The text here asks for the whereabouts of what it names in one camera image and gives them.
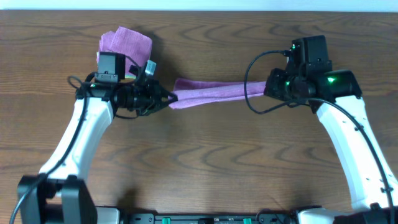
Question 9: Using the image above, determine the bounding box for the purple cloth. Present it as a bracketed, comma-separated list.
[169, 78, 267, 110]
[96, 27, 152, 78]

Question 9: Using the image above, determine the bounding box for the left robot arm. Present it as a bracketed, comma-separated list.
[9, 78, 178, 223]

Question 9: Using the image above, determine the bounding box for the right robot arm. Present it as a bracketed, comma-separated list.
[170, 68, 397, 223]

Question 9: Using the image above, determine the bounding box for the folded purple cloth on stack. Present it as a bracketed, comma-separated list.
[96, 27, 152, 78]

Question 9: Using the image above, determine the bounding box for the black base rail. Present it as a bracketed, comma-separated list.
[120, 213, 298, 224]

